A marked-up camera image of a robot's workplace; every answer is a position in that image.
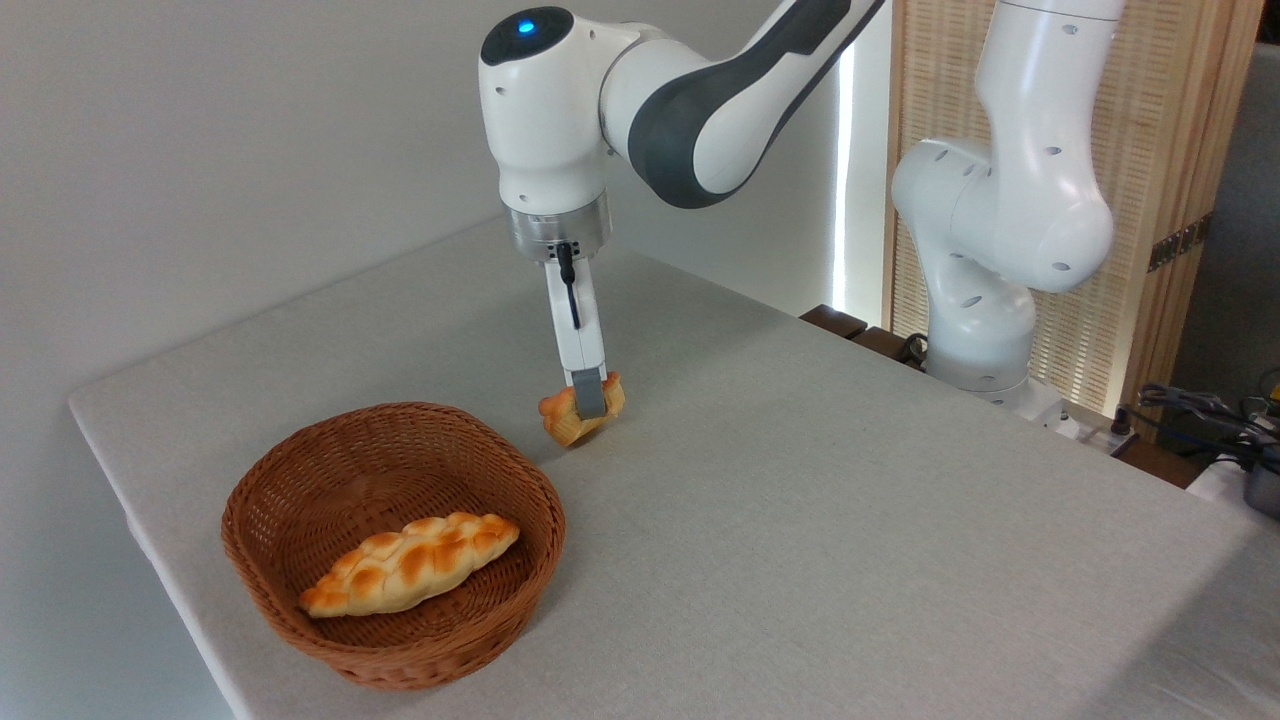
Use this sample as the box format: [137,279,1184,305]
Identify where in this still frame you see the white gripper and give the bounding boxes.
[543,256,610,420]

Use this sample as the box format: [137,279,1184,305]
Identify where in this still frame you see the round golden bread roll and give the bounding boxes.
[538,372,628,449]

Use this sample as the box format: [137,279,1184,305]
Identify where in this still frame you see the long braided bread loaf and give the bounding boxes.
[298,512,521,619]

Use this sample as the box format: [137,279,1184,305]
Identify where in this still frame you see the dark brown wooden block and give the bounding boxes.
[800,304,927,373]

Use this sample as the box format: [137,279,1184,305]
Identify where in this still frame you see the grey tablecloth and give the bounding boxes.
[68,215,1280,720]

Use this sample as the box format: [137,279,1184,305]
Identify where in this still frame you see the brown wicker basket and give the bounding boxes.
[221,402,567,692]

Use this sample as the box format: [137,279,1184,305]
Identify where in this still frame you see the white power strip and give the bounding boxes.
[1062,402,1141,459]

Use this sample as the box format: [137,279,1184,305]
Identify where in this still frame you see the metal screen hinge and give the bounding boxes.
[1147,214,1214,274]

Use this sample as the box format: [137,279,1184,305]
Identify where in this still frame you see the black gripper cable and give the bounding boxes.
[555,240,583,332]

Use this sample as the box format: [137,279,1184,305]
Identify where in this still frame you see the black cable bundle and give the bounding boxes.
[1135,372,1280,473]

